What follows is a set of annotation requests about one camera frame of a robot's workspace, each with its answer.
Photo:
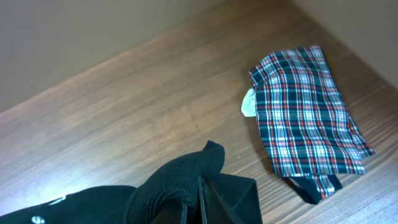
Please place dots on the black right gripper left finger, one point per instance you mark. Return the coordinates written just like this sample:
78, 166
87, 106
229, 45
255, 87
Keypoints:
172, 212

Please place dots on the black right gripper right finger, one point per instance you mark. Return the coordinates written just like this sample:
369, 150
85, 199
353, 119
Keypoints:
229, 199

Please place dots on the black garment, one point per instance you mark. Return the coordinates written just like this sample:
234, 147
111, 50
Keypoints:
176, 182

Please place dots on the white cloth piece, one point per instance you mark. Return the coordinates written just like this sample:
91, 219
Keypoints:
248, 107

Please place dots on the plaid checkered cloth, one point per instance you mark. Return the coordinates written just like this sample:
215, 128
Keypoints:
308, 133

